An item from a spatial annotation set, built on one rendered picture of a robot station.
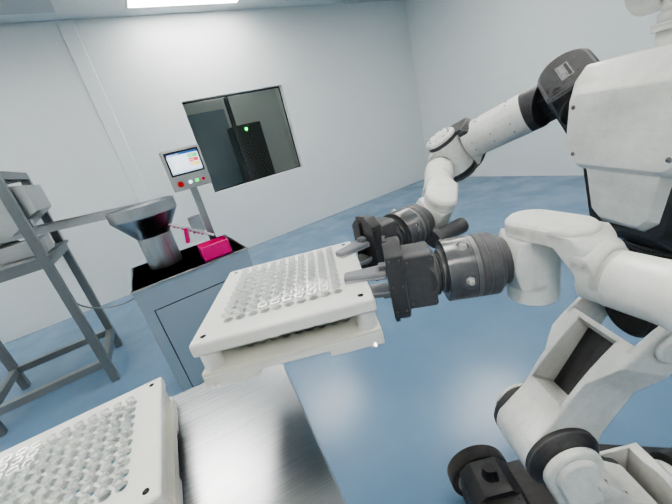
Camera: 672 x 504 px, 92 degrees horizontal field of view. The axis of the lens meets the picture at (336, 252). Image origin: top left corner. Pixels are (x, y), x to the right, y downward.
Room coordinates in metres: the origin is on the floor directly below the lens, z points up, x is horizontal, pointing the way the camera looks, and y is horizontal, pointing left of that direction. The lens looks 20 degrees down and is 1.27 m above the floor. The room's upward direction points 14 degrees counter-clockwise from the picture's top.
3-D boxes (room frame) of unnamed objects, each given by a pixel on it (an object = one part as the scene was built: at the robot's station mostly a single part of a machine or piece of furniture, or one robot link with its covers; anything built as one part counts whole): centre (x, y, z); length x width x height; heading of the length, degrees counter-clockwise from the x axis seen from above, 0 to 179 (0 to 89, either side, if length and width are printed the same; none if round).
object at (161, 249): (1.97, 0.96, 0.95); 0.49 x 0.36 x 0.38; 117
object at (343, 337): (0.49, 0.09, 1.01); 0.24 x 0.24 x 0.02; 0
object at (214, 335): (0.49, 0.09, 1.06); 0.25 x 0.24 x 0.02; 90
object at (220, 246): (1.84, 0.67, 0.80); 0.16 x 0.12 x 0.09; 117
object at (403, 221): (0.60, -0.10, 1.05); 0.12 x 0.10 x 0.13; 122
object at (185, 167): (2.17, 0.77, 1.07); 0.23 x 0.10 x 0.62; 117
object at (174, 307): (1.94, 0.90, 0.38); 0.63 x 0.57 x 0.76; 117
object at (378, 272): (0.43, -0.03, 1.07); 0.06 x 0.03 x 0.02; 82
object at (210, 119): (4.86, 0.80, 1.43); 1.38 x 0.01 x 1.16; 117
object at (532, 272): (0.41, -0.24, 1.04); 0.11 x 0.11 x 0.11; 82
